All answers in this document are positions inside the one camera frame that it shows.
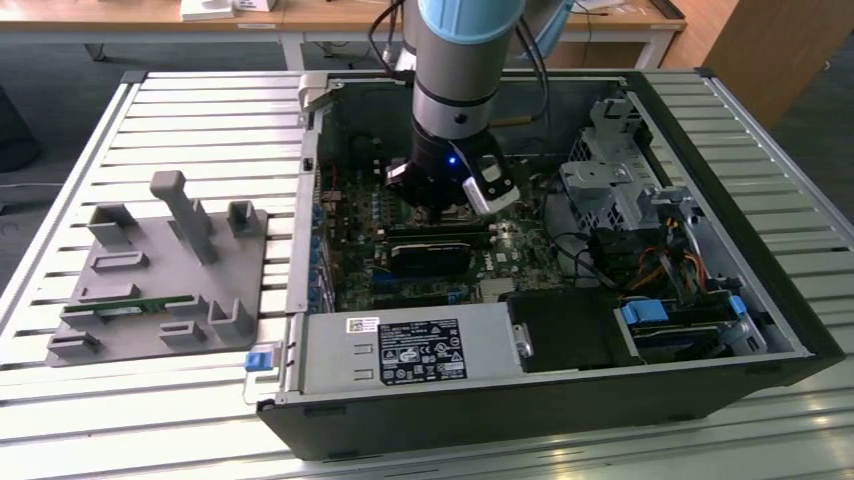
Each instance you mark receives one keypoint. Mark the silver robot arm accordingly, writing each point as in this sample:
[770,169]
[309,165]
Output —
[454,95]

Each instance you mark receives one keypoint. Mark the CPU socket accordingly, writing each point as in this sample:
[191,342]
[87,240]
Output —
[410,220]

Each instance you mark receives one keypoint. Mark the RAM slot white clips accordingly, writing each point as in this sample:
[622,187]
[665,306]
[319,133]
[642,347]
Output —
[441,238]

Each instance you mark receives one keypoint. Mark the black graphics card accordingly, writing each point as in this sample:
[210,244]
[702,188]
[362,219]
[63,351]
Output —
[430,260]

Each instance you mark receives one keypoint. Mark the green motherboard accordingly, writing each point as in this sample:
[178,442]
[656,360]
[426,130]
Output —
[528,250]

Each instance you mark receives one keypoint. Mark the silver chipset heatsink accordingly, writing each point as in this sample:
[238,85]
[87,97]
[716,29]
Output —
[501,291]

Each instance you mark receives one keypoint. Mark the silver drive cage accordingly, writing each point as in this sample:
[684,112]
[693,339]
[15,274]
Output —
[601,195]

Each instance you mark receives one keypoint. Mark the pale blue teach pendant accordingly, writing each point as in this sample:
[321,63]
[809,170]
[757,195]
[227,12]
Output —
[556,30]

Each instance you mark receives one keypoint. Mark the black drive box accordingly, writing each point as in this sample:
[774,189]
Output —
[568,330]

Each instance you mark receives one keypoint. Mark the silver power supply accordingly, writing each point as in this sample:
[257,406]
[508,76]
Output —
[334,345]

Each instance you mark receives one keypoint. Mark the blue disk carrier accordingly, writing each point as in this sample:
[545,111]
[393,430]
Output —
[648,312]

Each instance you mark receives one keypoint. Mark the small white box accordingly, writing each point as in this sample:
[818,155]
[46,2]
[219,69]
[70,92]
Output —
[257,6]

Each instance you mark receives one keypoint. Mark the white papers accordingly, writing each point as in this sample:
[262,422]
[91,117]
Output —
[614,6]

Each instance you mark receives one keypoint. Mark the blue case latch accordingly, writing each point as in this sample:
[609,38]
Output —
[261,362]

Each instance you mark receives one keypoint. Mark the grey parts rack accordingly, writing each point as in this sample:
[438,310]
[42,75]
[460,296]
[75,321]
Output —
[154,280]

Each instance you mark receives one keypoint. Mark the green RAM stick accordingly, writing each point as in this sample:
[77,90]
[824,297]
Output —
[154,302]

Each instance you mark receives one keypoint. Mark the black PC case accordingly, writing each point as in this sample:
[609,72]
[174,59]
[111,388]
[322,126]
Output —
[534,425]

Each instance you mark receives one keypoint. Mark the blue plastic clip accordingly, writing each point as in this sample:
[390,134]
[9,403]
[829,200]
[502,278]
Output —
[736,307]

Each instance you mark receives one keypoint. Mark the wooden desk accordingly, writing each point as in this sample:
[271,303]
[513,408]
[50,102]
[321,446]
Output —
[134,25]

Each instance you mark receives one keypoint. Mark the wooden cabinet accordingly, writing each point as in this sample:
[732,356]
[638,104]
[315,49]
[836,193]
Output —
[768,50]

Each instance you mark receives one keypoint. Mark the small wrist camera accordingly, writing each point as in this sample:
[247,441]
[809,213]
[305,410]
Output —
[395,175]

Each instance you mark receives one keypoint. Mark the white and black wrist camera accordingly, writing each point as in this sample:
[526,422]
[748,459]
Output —
[494,187]

